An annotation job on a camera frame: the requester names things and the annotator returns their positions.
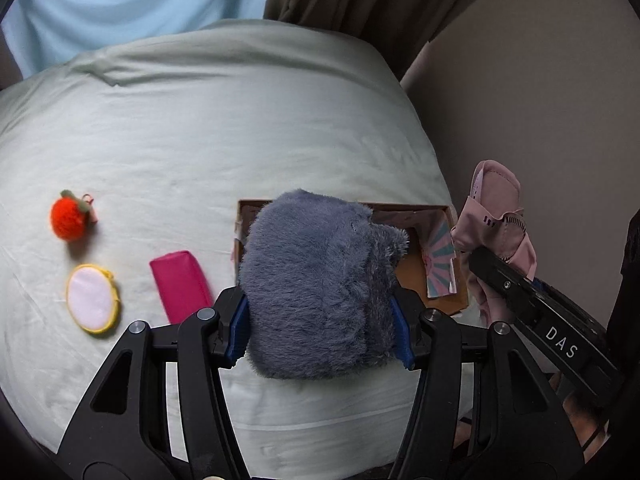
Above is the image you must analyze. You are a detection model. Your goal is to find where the pink fabric mask pouch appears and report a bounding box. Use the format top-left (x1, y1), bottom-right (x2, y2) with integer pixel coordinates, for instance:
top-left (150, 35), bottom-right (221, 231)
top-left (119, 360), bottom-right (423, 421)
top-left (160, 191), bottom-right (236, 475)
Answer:
top-left (451, 160), bottom-right (537, 326)

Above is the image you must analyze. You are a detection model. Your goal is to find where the round white yellow-rimmed pad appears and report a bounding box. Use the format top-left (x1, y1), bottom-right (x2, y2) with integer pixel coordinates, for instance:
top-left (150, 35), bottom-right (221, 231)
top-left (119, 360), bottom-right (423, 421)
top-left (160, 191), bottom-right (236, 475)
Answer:
top-left (65, 264), bottom-right (120, 335)

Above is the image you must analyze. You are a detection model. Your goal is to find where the magenta leather pouch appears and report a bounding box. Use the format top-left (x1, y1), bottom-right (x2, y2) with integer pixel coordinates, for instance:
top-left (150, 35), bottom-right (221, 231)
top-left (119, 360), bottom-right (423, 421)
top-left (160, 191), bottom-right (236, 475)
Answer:
top-left (150, 250), bottom-right (214, 324)

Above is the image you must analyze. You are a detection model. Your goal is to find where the grey fluffy plush item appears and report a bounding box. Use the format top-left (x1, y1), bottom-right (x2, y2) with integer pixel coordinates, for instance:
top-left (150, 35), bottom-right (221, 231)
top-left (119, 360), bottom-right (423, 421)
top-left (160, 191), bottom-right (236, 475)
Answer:
top-left (239, 190), bottom-right (409, 380)

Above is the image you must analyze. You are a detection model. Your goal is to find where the orange plush fruit toy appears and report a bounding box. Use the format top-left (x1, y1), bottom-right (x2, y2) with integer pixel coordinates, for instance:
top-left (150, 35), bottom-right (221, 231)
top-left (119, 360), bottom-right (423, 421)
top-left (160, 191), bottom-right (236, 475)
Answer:
top-left (49, 190), bottom-right (98, 243)

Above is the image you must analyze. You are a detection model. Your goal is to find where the person's right hand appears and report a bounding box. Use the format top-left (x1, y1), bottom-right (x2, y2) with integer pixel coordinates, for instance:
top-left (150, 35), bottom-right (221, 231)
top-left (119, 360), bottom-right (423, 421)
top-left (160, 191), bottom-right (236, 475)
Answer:
top-left (550, 372), bottom-right (608, 463)

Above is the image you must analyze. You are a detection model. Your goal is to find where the pink cardboard box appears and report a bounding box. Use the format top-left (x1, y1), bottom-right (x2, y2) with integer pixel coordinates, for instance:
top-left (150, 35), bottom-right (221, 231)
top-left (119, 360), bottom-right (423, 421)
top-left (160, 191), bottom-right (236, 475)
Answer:
top-left (232, 198), bottom-right (471, 317)

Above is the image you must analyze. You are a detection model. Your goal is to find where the light blue hanging cloth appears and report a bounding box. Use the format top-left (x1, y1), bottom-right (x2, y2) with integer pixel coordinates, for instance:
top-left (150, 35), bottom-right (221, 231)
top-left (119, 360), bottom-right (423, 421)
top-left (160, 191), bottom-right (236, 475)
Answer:
top-left (1, 0), bottom-right (266, 78)

